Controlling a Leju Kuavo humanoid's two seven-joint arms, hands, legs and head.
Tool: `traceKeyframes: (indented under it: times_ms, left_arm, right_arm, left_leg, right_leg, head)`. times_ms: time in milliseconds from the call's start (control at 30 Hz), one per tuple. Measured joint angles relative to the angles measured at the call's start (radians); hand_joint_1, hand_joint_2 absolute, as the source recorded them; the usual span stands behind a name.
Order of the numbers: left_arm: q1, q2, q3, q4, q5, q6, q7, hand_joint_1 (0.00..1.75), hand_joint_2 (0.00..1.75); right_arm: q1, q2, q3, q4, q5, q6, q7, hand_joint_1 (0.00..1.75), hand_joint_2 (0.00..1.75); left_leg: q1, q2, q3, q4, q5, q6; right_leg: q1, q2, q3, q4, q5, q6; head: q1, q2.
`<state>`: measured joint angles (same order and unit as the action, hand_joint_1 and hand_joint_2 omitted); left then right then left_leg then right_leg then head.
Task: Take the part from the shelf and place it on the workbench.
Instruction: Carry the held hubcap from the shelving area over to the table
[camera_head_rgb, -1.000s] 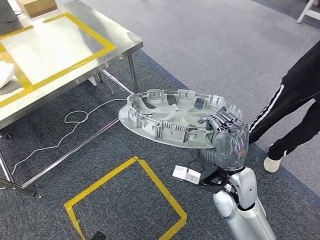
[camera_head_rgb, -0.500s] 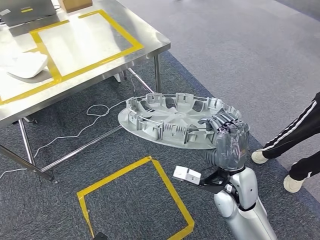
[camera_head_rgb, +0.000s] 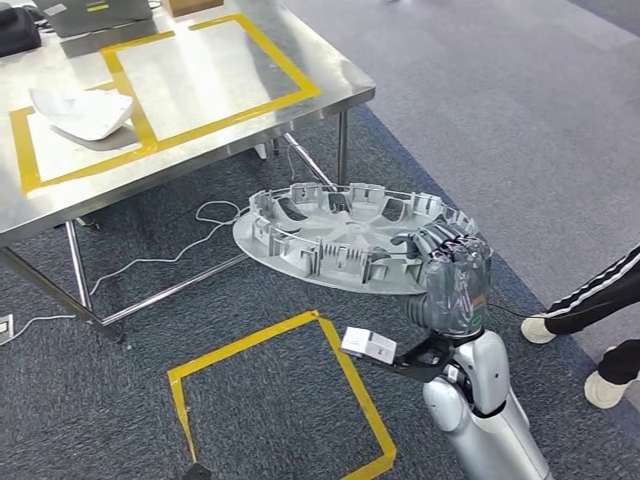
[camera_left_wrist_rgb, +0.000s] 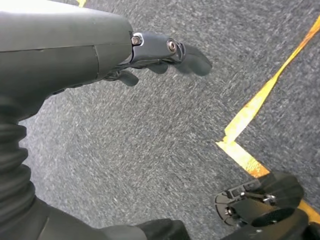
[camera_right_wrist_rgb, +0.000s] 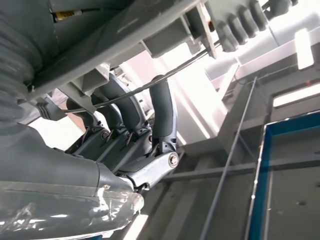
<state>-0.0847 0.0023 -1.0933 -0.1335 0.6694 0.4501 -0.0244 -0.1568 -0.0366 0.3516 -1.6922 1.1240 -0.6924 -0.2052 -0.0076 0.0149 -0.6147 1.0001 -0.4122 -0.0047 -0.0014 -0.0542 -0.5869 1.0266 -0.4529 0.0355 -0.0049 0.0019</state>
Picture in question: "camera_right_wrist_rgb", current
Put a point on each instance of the blue framed grey panel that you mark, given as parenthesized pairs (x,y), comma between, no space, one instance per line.
(261,182)

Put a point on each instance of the white ceiling light panel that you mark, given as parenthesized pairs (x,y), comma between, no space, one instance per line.
(135,228)
(300,94)
(303,49)

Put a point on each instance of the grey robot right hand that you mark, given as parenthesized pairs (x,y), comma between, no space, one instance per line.
(50,185)

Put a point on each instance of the thin grey metal rod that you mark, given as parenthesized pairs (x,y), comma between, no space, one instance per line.
(229,159)

